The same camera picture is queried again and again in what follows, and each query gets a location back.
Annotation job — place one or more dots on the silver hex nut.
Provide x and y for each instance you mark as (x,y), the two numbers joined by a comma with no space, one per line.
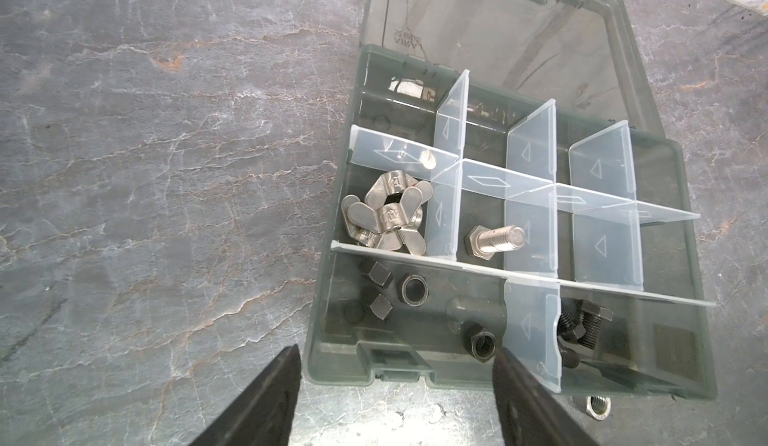
(597,407)

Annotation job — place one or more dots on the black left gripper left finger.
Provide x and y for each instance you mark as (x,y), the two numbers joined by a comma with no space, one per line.
(263,413)

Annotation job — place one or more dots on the silver hex bolt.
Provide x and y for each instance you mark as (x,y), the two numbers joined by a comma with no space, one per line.
(484,243)

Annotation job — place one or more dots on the silver wing nut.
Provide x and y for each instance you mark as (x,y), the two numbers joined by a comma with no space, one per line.
(365,225)
(407,237)
(391,185)

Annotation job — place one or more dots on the grey plastic organizer box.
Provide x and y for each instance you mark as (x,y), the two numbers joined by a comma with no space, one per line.
(532,113)

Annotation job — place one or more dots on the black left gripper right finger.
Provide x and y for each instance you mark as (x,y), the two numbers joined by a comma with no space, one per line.
(528,414)

